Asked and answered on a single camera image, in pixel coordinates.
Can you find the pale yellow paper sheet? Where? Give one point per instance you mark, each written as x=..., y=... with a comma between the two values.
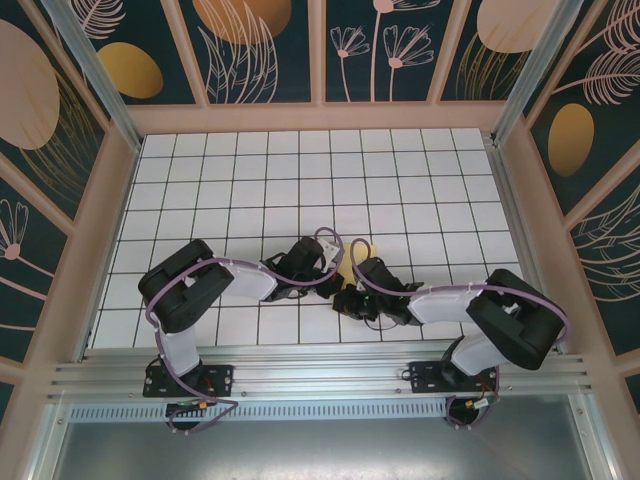
x=361, y=251

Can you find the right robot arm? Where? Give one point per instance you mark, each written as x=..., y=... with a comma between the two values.
x=515, y=320

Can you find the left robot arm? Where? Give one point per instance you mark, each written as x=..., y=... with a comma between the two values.
x=185, y=295

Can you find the grey metal sheet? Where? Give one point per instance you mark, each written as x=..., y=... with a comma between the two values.
x=320, y=450

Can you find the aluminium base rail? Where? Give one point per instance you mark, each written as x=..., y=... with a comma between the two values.
x=320, y=370

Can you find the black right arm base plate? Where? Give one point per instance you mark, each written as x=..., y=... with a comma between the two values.
x=425, y=375

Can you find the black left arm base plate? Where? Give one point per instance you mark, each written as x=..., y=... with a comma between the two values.
x=220, y=380

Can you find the aluminium side rail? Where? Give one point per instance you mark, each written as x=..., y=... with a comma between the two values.
x=520, y=240

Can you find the aluminium corner post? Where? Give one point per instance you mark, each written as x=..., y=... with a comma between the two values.
x=530, y=65
x=95, y=75

